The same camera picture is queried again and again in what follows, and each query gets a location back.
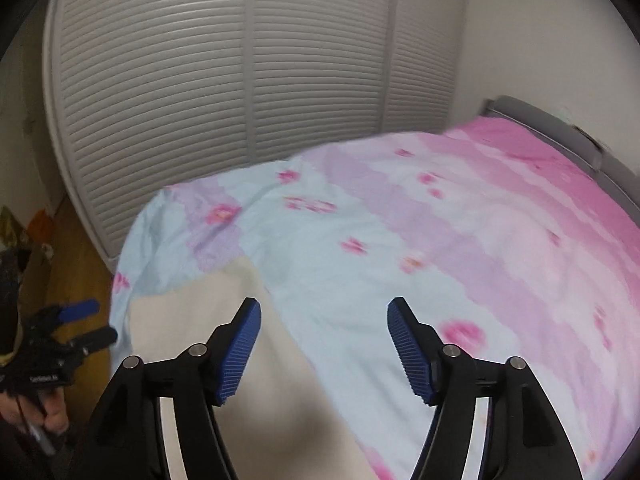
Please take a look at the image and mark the grey padded headboard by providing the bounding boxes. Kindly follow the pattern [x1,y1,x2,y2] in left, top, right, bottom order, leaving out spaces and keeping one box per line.
[482,95,637,177]

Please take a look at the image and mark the white louvered wardrobe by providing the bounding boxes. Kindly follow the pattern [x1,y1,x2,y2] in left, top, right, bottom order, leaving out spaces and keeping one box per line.
[42,0,469,272]

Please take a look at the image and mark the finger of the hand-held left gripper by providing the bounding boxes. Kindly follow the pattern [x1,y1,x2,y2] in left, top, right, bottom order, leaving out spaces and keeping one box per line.
[70,326,119,357]
[42,299,101,324]

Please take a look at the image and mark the pink floral duvet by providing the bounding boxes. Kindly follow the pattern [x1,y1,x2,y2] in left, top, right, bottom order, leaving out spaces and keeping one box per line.
[109,115,640,480]

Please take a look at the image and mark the cream pants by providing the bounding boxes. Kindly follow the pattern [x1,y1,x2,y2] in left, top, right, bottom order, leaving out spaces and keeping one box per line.
[127,255,374,480]

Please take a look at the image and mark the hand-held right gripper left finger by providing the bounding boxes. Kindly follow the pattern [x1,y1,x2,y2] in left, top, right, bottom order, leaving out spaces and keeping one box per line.
[87,297,263,480]

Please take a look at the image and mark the person's left hand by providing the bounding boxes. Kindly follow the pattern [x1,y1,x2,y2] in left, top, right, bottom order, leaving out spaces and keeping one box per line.
[0,384,71,436]

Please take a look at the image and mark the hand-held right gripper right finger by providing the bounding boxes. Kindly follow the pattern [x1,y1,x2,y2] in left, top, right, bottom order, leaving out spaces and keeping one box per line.
[387,297,584,480]

